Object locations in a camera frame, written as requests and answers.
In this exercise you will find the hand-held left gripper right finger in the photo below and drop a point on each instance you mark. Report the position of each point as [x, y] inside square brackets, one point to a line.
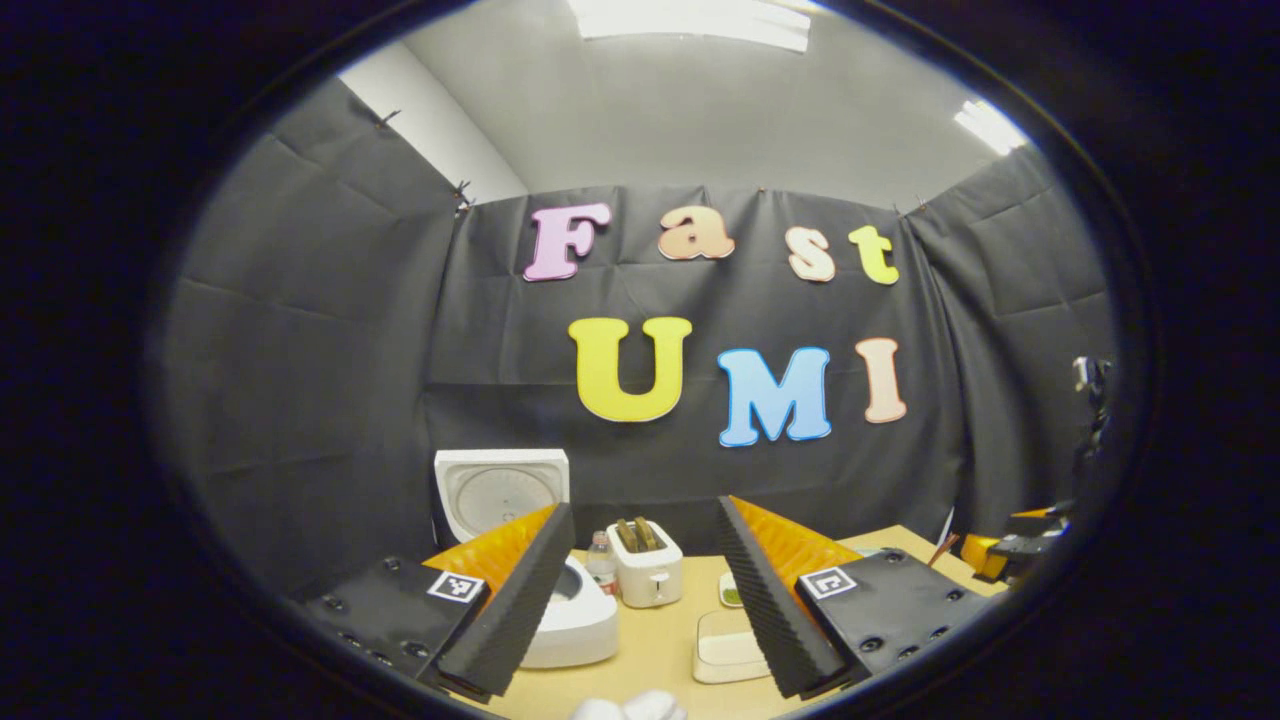
[770, 610]

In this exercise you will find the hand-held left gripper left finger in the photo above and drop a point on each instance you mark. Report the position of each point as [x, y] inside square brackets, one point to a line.
[520, 610]

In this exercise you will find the clear plastic container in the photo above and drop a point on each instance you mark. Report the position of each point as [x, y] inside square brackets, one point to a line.
[725, 675]

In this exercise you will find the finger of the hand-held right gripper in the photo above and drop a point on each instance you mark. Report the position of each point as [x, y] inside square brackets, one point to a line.
[1045, 517]
[1020, 548]

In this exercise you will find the white divided bean dish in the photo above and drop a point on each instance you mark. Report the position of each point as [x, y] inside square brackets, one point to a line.
[730, 592]

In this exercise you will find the black backdrop cloth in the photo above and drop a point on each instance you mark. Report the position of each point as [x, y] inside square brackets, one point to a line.
[400, 350]

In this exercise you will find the white toaster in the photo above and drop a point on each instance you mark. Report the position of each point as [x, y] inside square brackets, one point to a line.
[650, 580]

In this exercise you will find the brown toast slice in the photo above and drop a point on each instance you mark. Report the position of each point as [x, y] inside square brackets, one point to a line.
[628, 535]
[647, 532]

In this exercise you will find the clear water bottle red label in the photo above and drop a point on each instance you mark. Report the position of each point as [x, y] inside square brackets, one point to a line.
[602, 565]

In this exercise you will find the small ceiling light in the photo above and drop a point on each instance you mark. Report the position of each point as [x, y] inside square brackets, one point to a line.
[990, 125]

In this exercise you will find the white rice cooker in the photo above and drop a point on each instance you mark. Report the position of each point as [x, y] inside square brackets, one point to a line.
[500, 490]

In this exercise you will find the large ceiling light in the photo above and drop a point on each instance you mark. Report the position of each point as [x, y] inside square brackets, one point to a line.
[690, 20]

